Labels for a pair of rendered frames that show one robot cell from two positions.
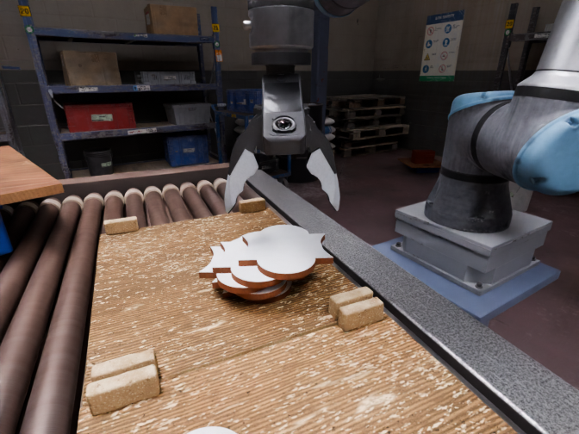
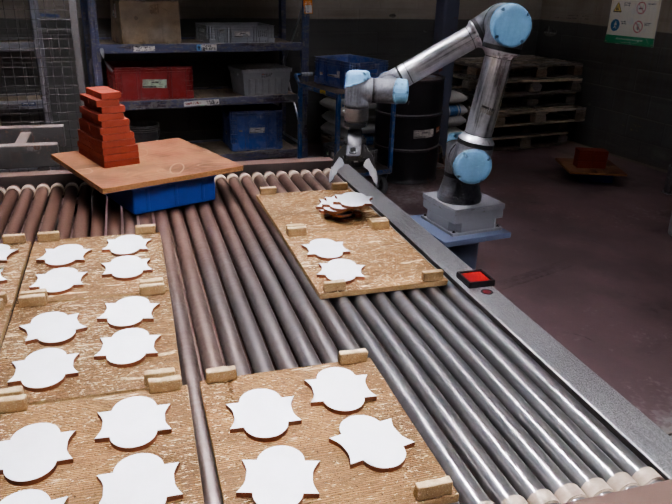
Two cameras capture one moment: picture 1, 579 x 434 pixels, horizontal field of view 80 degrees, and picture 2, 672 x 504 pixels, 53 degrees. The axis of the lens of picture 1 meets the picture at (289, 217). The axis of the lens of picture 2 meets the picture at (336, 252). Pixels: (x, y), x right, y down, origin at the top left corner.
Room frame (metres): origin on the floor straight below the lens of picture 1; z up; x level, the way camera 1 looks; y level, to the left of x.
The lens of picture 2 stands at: (-1.61, -0.18, 1.67)
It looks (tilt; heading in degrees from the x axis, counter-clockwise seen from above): 23 degrees down; 6
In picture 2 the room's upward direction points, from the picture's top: 2 degrees clockwise
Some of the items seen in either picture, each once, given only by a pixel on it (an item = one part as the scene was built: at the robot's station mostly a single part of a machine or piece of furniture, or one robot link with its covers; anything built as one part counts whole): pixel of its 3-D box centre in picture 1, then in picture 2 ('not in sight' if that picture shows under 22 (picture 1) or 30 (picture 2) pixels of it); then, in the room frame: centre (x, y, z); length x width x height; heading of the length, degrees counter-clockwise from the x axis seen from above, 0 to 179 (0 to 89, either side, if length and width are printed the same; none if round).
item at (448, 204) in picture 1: (470, 192); (460, 184); (0.62, -0.34, 1.01); 0.15 x 0.15 x 0.10
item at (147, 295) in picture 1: (214, 268); (319, 211); (0.49, 0.12, 0.93); 0.41 x 0.35 x 0.02; 25
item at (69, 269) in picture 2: not in sight; (96, 261); (-0.07, 0.64, 0.94); 0.41 x 0.35 x 0.04; 24
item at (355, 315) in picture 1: (361, 313); (379, 224); (0.35, -0.09, 0.95); 0.06 x 0.02 x 0.03; 114
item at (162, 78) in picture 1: (164, 78); (234, 33); (4.36, 1.45, 1.16); 0.60 x 0.40 x 0.15; 124
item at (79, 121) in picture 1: (100, 115); (149, 80); (3.99, 2.11, 0.78); 0.66 x 0.45 x 0.28; 122
